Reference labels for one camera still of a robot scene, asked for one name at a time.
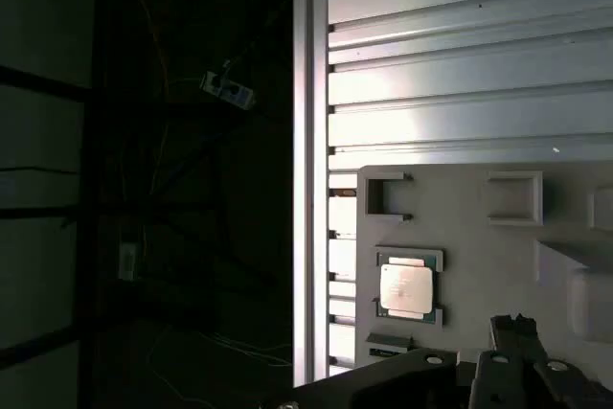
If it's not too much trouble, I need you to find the silver CPU with teal board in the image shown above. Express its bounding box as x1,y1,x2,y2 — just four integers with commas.
375,255,440,322

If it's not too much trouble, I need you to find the white plastic parts rack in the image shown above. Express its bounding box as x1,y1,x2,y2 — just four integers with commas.
353,164,613,391

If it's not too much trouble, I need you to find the thin white cable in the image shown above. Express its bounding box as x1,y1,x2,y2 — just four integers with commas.
147,326,293,409

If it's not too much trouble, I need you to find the small white power adapter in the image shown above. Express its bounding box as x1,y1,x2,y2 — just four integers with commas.
117,240,140,282

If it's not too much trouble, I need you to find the black metal shelf frame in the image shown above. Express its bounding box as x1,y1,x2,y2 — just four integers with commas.
0,0,288,409

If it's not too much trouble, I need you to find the white power strip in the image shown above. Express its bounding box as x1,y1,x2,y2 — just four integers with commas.
198,59,258,111

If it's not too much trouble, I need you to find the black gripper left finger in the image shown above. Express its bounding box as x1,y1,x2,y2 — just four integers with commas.
292,314,528,409

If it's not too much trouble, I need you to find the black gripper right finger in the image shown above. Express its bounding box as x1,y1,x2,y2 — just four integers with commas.
515,313,613,409

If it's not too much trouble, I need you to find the thin yellow cable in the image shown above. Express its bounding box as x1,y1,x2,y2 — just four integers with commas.
117,0,170,190

